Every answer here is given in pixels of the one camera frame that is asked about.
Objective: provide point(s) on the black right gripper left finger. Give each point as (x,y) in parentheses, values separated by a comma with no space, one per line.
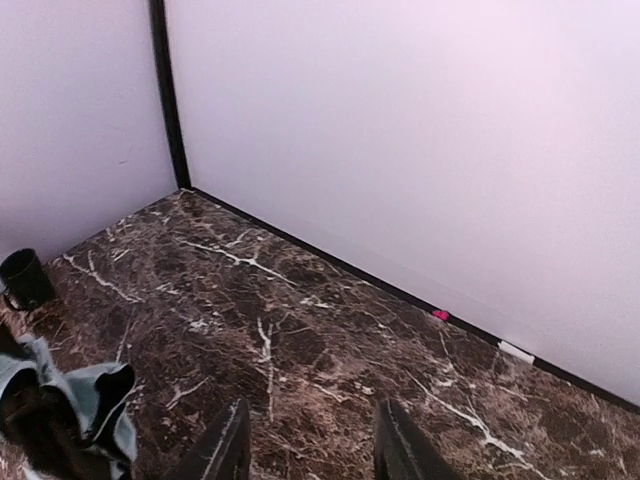
(223,451)

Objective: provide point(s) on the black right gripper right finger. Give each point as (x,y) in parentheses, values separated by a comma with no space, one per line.
(401,449)

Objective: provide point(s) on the mint green folding umbrella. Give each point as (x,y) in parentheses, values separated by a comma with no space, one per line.
(69,425)

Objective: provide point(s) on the small pink scrap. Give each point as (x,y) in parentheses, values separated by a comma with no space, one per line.
(441,314)

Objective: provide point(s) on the white tape strip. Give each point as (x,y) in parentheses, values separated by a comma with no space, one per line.
(516,352)

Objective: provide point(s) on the black mug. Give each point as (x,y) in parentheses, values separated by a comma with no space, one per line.
(27,286)

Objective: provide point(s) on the left black corner post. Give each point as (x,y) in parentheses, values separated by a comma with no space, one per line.
(166,88)

